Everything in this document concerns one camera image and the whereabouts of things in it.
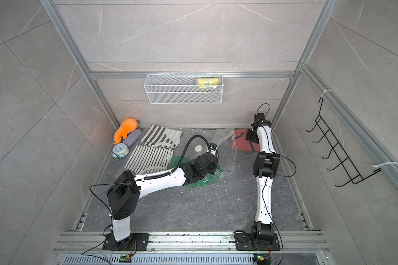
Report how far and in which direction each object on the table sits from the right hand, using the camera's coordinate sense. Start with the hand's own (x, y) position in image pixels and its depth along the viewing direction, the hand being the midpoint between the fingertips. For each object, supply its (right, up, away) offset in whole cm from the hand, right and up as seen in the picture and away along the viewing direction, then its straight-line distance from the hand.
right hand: (252, 138), depth 110 cm
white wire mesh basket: (-46, +31, -10) cm, 56 cm away
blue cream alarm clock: (-87, -8, -7) cm, 87 cm away
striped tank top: (-63, +1, +4) cm, 63 cm away
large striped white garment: (-70, -14, -8) cm, 72 cm away
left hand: (-27, -10, -25) cm, 39 cm away
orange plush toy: (-87, +9, +3) cm, 87 cm away
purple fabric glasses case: (-82, +1, +1) cm, 82 cm away
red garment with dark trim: (-10, -3, -3) cm, 10 cm away
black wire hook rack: (+22, -14, -50) cm, 57 cm away
